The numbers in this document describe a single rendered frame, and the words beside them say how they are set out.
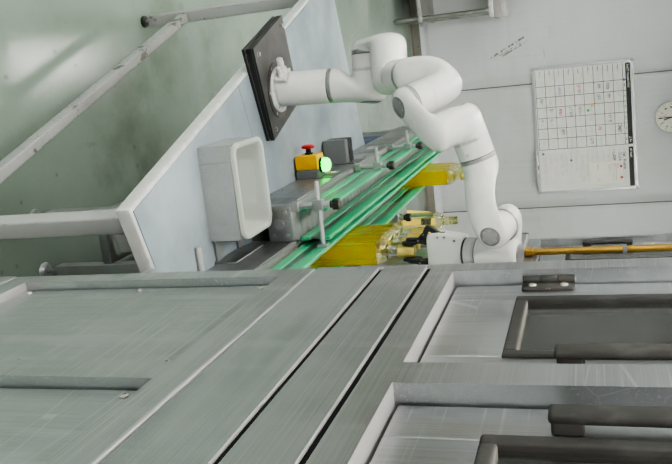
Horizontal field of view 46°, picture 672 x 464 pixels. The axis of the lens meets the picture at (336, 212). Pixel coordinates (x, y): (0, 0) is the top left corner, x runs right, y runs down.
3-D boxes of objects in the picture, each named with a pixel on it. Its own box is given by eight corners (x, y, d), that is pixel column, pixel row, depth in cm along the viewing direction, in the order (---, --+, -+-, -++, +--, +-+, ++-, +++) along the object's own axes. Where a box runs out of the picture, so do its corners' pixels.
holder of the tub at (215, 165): (213, 264, 186) (244, 263, 183) (196, 147, 180) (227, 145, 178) (243, 245, 201) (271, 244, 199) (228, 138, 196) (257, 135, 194)
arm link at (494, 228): (468, 155, 190) (497, 235, 193) (446, 171, 180) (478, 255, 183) (499, 146, 185) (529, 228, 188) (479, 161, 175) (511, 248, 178)
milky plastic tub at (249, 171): (211, 243, 184) (246, 241, 181) (197, 147, 180) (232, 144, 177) (242, 225, 200) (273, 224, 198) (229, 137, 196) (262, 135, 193)
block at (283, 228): (268, 243, 201) (294, 242, 199) (263, 207, 199) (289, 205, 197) (273, 240, 204) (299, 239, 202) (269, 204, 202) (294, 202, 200)
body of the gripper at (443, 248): (479, 268, 198) (438, 266, 204) (475, 228, 196) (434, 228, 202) (467, 277, 192) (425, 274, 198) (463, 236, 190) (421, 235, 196)
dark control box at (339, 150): (323, 165, 265) (347, 163, 262) (320, 141, 263) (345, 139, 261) (330, 161, 272) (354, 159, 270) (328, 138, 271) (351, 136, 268)
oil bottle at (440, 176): (400, 187, 313) (472, 183, 304) (399, 173, 312) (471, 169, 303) (403, 185, 318) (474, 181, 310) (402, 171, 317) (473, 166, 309)
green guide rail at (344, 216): (301, 240, 203) (330, 239, 200) (300, 237, 203) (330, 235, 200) (427, 147, 366) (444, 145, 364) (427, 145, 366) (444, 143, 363)
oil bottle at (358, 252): (309, 267, 209) (387, 265, 202) (306, 246, 208) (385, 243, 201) (315, 261, 214) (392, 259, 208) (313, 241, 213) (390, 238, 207)
